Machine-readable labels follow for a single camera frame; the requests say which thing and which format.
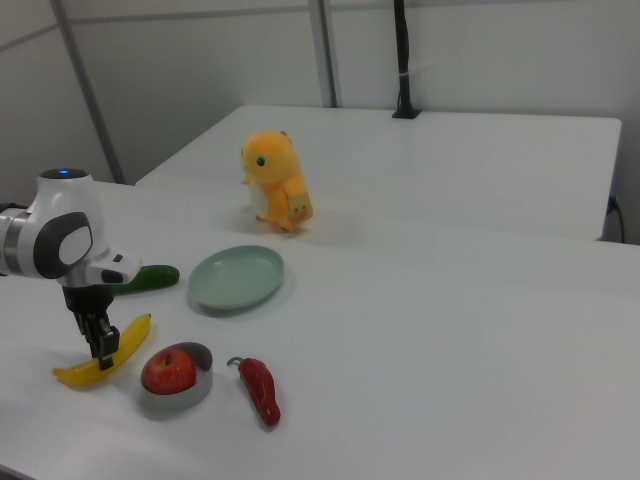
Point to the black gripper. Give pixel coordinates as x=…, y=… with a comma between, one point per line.
x=87, y=300

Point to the yellow toy banana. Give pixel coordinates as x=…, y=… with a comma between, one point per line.
x=132, y=340

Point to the light green plastic plate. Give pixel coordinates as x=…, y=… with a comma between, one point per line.
x=235, y=277

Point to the red toy apple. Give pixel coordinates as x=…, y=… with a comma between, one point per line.
x=170, y=372

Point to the green toy cucumber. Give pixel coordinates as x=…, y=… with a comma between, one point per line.
x=155, y=277

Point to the grey round bowl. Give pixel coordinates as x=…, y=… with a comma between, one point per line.
x=175, y=400

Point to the red toy chili pepper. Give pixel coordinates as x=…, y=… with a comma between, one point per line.
x=260, y=390

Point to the orange plush toy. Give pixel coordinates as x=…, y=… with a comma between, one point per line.
x=275, y=175

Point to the grey slanted partition post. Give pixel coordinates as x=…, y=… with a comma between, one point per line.
x=90, y=100

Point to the grey upright partition post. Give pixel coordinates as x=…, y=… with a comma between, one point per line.
x=327, y=50

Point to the black camera stand pole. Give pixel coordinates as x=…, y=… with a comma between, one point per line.
x=402, y=50

